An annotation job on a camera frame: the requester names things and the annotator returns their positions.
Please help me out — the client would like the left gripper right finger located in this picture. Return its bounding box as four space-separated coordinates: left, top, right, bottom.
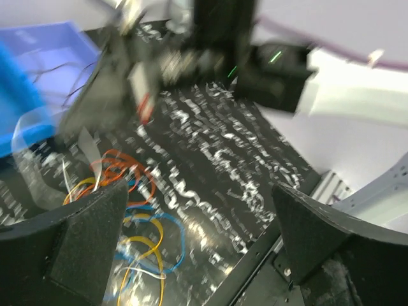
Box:
272 184 407 305

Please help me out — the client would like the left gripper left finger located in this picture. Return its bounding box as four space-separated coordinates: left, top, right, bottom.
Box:
1 180 128 305

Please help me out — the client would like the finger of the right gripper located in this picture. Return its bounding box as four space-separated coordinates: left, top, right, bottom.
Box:
57 43 134 143

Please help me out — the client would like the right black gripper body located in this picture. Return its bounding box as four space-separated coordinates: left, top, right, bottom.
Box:
105 22 252 124

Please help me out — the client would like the black thin cable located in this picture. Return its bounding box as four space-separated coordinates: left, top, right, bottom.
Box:
28 60 96 109

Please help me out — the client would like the white thin cable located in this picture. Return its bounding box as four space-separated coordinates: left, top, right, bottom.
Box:
11 106 166 281

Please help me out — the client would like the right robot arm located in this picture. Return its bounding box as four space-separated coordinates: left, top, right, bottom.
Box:
57 1 407 140

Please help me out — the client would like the lavender plastic bin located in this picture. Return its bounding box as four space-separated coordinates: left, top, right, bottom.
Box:
1 22 99 115

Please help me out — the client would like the blue plastic bin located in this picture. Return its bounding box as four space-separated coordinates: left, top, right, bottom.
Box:
1 44 55 157

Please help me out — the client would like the blue thin cable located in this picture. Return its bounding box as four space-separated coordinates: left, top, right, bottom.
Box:
105 180 186 302

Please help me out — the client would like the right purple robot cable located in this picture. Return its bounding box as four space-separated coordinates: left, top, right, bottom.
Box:
254 15 408 71

